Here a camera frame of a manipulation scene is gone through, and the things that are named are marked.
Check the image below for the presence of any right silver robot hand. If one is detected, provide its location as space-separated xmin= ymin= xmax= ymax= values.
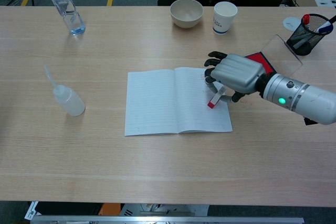
xmin=204 ymin=51 xmax=266 ymax=103

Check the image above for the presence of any open white lined notebook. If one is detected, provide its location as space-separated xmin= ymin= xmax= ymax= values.
xmin=124 ymin=67 xmax=233 ymax=137

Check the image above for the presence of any red ink pad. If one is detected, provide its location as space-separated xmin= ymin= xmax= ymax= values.
xmin=244 ymin=52 xmax=277 ymax=75

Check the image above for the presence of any white paper cup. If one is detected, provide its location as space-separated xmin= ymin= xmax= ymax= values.
xmin=213 ymin=1 xmax=238 ymax=35

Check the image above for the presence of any white round desk grommet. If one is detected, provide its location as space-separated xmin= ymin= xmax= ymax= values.
xmin=282 ymin=16 xmax=305 ymax=31

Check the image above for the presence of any beige bowl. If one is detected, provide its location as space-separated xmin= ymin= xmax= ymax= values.
xmin=169 ymin=0 xmax=204 ymax=29

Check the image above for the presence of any black mesh pen holder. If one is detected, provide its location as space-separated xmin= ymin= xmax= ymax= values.
xmin=286 ymin=13 xmax=334 ymax=56

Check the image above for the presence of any red capped marker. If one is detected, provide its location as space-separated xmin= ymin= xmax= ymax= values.
xmin=301 ymin=14 xmax=311 ymax=30

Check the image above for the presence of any blue and white marker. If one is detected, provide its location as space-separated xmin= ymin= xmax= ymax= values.
xmin=313 ymin=22 xmax=333 ymax=35

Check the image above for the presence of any translucent squeeze bottle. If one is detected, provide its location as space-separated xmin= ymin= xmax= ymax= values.
xmin=43 ymin=63 xmax=86 ymax=117

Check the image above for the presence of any clear plastic water bottle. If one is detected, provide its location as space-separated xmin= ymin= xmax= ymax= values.
xmin=47 ymin=0 xmax=86 ymax=36

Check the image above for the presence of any aluminium rail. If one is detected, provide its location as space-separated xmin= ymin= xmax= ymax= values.
xmin=30 ymin=216 xmax=305 ymax=224

